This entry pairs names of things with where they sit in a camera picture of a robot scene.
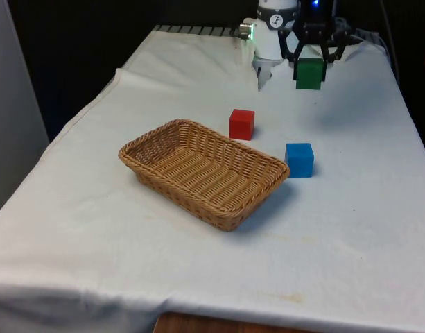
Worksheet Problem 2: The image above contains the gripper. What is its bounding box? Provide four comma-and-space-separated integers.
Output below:
277, 0, 351, 83

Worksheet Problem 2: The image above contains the green cube block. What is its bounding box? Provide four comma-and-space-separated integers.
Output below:
295, 57, 326, 91

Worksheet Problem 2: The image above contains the brown wicker basket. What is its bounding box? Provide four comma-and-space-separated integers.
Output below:
118, 118, 290, 233

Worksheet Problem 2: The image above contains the red cube block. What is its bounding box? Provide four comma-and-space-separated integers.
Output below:
228, 108, 256, 141

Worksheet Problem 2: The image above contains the blue cube block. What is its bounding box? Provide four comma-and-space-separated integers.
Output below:
284, 142, 315, 178

